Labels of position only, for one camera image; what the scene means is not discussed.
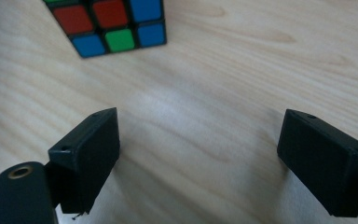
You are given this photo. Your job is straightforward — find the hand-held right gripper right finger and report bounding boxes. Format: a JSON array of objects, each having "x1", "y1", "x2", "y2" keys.
[{"x1": 276, "y1": 108, "x2": 358, "y2": 218}]

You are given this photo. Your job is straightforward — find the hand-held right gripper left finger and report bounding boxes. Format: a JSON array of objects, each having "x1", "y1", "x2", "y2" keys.
[{"x1": 48, "y1": 106, "x2": 121, "y2": 215}]

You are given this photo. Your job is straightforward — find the multicoloured puzzle cube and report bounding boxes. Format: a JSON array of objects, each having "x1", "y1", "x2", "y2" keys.
[{"x1": 42, "y1": 0, "x2": 168, "y2": 60}]

